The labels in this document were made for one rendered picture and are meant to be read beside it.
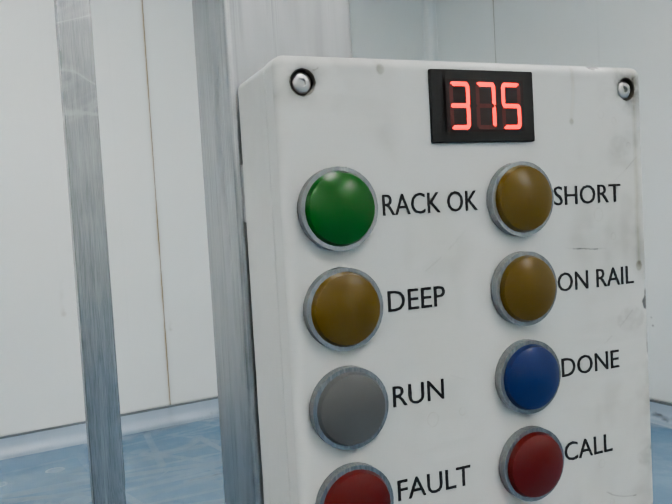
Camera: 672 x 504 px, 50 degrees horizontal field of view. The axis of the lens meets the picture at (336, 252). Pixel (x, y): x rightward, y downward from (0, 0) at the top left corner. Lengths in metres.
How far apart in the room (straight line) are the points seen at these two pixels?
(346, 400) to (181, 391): 3.92
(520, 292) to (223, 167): 0.14
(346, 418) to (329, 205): 0.08
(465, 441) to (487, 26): 4.41
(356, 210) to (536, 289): 0.08
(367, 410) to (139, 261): 3.78
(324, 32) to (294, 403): 0.16
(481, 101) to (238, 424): 0.18
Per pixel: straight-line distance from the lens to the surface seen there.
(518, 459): 0.31
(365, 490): 0.27
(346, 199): 0.25
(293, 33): 0.33
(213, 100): 0.34
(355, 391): 0.26
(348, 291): 0.25
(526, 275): 0.29
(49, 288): 3.94
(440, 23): 5.02
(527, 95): 0.31
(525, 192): 0.29
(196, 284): 4.12
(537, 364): 0.30
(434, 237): 0.28
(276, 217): 0.26
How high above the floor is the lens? 1.10
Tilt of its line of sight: 3 degrees down
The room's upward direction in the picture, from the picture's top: 3 degrees counter-clockwise
